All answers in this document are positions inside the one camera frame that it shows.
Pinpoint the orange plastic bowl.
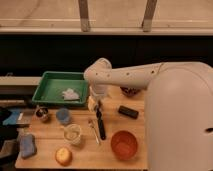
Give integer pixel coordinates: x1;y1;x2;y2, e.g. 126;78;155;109
111;130;138;160

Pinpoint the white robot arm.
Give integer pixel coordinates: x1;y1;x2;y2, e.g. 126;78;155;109
84;58;213;171

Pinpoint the metal fork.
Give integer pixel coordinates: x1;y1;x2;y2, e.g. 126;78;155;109
88;119;101;145

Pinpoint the white crumpled cloth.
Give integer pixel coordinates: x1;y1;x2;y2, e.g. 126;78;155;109
62;88;80;100

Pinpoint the blue plastic cup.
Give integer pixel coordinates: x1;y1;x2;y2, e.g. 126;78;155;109
56;108;70;125

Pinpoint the clear measuring cup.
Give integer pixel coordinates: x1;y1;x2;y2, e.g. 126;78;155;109
63;124;82;146

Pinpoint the black rectangular block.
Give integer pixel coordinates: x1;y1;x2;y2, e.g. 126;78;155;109
118;106;139;119

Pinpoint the dark purple bowl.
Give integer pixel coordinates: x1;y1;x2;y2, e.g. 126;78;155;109
121;87;140;97

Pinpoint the green plastic tray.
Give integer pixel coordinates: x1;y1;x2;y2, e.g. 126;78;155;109
32;71;88;107

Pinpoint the small metal pot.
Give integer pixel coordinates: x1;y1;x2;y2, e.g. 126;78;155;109
35;106;50;123

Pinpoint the round bread roll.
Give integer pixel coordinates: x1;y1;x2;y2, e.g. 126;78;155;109
55;147;72;166

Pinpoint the blue sponge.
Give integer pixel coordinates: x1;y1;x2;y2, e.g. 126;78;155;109
19;134;37;159

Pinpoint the blue cloth at left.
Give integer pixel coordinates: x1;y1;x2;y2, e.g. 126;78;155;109
3;109;23;125

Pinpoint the left metal window post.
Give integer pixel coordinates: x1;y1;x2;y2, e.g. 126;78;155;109
78;0;90;32

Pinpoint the metal window post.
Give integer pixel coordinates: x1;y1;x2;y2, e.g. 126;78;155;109
142;0;157;32
78;0;90;32

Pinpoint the right metal window post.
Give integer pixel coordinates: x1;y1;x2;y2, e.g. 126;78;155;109
142;0;157;32

